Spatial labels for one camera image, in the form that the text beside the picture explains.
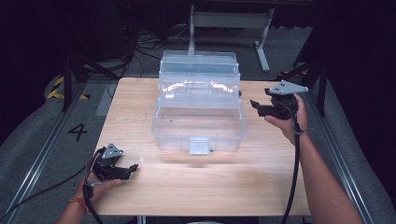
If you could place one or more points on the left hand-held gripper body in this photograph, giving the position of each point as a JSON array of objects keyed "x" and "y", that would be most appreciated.
[{"x": 107, "y": 166}]

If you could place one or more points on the person's left hand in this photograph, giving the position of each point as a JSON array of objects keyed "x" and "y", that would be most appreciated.
[{"x": 96, "y": 189}]

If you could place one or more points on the black tripod stand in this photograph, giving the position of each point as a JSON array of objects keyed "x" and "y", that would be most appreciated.
[
  {"x": 67, "y": 84},
  {"x": 322, "y": 90}
]

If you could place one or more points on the grey metal stand frame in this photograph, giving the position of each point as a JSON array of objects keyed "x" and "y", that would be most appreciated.
[{"x": 230, "y": 20}]

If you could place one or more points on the clear plastic storage box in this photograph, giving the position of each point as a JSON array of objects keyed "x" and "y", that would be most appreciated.
[{"x": 199, "y": 124}]

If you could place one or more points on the metal table leg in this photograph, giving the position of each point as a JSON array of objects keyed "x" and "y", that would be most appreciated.
[{"x": 140, "y": 220}]

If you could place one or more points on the person's right hand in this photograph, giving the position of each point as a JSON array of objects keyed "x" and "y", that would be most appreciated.
[{"x": 288, "y": 127}]

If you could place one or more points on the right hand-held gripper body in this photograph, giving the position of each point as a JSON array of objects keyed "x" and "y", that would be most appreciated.
[{"x": 284, "y": 105}]

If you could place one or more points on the yellow black floor tape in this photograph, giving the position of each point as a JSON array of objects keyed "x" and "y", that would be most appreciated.
[{"x": 56, "y": 93}]

